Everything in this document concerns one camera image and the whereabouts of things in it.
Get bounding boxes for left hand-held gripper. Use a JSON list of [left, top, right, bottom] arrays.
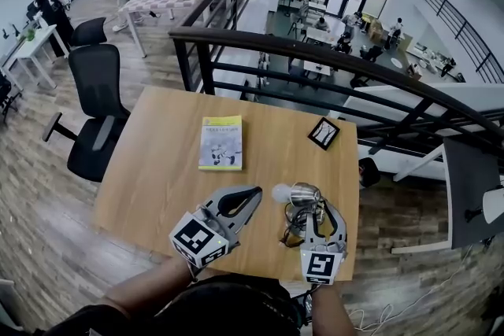
[[169, 186, 264, 270]]

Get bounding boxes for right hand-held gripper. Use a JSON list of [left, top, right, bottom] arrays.
[[299, 201, 348, 286]]

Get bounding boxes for silver desk lamp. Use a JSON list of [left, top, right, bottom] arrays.
[[271, 182, 328, 249]]

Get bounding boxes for person's left forearm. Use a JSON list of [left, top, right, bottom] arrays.
[[104, 254, 198, 318]]

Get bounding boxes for person's right forearm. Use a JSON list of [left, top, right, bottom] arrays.
[[310, 281, 358, 336]]

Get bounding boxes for yellow book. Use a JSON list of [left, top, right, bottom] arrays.
[[198, 115, 244, 172]]

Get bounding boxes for black waist device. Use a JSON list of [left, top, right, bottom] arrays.
[[295, 293, 314, 324]]

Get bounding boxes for grey side table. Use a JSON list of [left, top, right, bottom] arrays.
[[391, 136, 504, 255]]

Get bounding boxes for dark metal railing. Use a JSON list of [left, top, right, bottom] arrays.
[[168, 0, 504, 170]]

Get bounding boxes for white dining table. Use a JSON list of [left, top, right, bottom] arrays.
[[304, 25, 340, 47]]

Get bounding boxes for black office chair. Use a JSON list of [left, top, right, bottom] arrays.
[[0, 72, 23, 124], [70, 17, 109, 48], [41, 43, 132, 183]]

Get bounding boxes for black balcony railing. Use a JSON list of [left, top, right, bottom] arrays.
[[420, 0, 504, 84]]

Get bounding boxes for black picture frame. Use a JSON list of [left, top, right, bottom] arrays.
[[306, 116, 342, 152]]

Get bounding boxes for white floor cable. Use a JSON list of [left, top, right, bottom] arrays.
[[346, 243, 474, 332]]

